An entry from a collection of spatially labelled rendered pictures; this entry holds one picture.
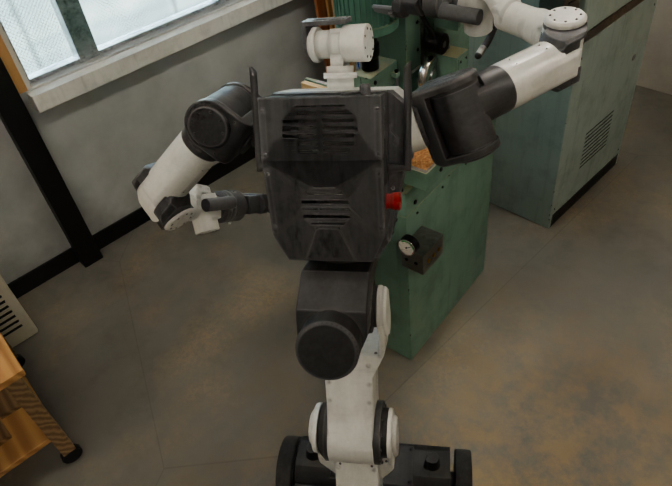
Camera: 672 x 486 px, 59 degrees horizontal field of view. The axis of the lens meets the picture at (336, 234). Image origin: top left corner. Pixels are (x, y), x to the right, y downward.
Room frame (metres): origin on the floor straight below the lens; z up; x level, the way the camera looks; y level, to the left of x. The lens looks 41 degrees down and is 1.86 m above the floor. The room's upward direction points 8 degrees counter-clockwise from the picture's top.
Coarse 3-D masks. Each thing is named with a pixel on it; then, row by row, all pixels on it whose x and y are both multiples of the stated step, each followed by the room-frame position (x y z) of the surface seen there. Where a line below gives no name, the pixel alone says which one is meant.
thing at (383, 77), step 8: (384, 64) 1.63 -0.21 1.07; (392, 64) 1.63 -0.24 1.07; (360, 72) 1.60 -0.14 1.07; (368, 72) 1.59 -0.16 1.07; (376, 72) 1.58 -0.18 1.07; (384, 72) 1.60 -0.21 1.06; (360, 80) 1.57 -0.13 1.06; (368, 80) 1.55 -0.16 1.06; (376, 80) 1.57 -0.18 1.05; (384, 80) 1.60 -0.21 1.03; (392, 80) 1.63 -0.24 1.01
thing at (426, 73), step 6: (432, 54) 1.62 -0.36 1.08; (426, 60) 1.60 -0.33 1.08; (432, 60) 1.60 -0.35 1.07; (426, 66) 1.58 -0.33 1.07; (432, 66) 1.60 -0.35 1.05; (420, 72) 1.58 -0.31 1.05; (426, 72) 1.57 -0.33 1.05; (432, 72) 1.60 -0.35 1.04; (420, 78) 1.57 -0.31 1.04; (426, 78) 1.57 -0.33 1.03; (432, 78) 1.59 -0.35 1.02; (420, 84) 1.57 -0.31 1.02
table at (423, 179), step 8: (416, 168) 1.32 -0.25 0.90; (432, 168) 1.31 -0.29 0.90; (440, 168) 1.34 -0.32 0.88; (448, 168) 1.37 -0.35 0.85; (408, 176) 1.33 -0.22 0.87; (416, 176) 1.31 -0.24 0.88; (424, 176) 1.29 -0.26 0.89; (432, 176) 1.31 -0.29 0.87; (440, 176) 1.34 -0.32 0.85; (408, 184) 1.33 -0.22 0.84; (416, 184) 1.31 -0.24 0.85; (424, 184) 1.29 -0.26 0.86; (432, 184) 1.31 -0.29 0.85
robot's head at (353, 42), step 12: (348, 24) 1.04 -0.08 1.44; (360, 24) 1.03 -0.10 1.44; (312, 36) 1.04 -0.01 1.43; (324, 36) 1.04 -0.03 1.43; (336, 36) 1.03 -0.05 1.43; (348, 36) 1.01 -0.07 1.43; (360, 36) 1.00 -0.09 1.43; (372, 36) 1.04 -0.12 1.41; (312, 48) 1.03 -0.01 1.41; (324, 48) 1.03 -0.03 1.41; (336, 48) 1.02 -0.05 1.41; (348, 48) 1.00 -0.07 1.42; (360, 48) 0.99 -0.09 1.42; (372, 48) 1.03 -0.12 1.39; (336, 60) 1.01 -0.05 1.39; (348, 60) 1.01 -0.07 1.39; (360, 60) 1.00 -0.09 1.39; (336, 72) 1.00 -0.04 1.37; (348, 72) 1.00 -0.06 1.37
